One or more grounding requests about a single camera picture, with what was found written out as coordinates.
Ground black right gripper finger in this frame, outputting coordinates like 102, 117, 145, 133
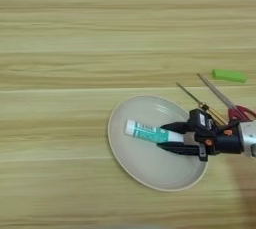
156, 141, 201, 157
159, 121, 191, 134

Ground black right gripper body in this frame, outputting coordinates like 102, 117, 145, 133
194, 122, 243, 163

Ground teal and white glue stick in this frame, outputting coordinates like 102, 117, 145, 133
124, 119, 185, 144

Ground green eraser block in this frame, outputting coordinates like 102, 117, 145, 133
211, 68, 249, 84

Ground white round plate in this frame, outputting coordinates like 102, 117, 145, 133
107, 94, 209, 193

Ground red handled scissors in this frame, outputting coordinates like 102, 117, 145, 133
196, 72, 256, 123

